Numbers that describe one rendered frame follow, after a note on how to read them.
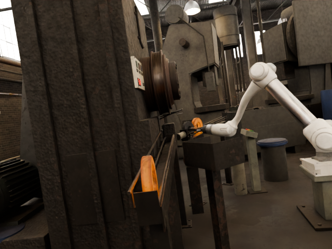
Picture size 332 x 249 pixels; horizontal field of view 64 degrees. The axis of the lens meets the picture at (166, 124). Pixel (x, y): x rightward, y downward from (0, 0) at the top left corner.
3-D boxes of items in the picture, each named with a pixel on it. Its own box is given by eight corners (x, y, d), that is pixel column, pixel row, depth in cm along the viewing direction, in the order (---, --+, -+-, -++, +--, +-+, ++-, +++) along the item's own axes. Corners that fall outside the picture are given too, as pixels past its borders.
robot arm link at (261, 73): (347, 140, 172) (348, 144, 153) (324, 155, 179) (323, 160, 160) (265, 59, 197) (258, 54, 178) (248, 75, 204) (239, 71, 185)
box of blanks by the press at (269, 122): (245, 162, 386) (238, 109, 382) (223, 154, 467) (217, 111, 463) (308, 151, 404) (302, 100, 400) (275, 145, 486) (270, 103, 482)
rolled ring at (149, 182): (154, 157, 102) (145, 158, 102) (148, 152, 84) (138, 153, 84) (160, 207, 98) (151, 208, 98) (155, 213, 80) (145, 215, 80)
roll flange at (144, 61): (144, 118, 176) (133, 46, 173) (152, 115, 222) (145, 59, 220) (158, 115, 175) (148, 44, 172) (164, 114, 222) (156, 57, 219)
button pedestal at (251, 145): (251, 195, 253) (243, 131, 250) (245, 187, 277) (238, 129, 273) (268, 193, 251) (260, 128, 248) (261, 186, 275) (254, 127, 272)
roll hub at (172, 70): (172, 100, 183) (167, 59, 181) (174, 101, 211) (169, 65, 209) (181, 98, 182) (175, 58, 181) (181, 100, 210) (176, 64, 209)
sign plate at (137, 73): (135, 88, 151) (130, 56, 150) (142, 91, 177) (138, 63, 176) (139, 87, 151) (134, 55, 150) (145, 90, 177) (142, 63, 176)
